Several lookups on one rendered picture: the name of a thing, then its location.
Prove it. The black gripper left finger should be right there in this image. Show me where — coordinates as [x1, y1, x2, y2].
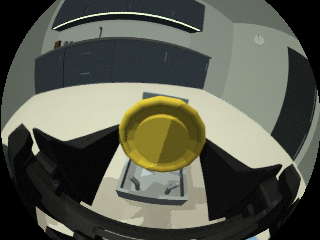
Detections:
[33, 124, 120, 205]

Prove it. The yellow plate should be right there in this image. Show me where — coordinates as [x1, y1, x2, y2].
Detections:
[119, 96, 207, 173]

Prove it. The dark grey dish rack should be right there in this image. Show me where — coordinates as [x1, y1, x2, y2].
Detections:
[115, 91, 189, 205]

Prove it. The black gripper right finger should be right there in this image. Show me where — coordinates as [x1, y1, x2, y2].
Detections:
[200, 137, 283, 221]

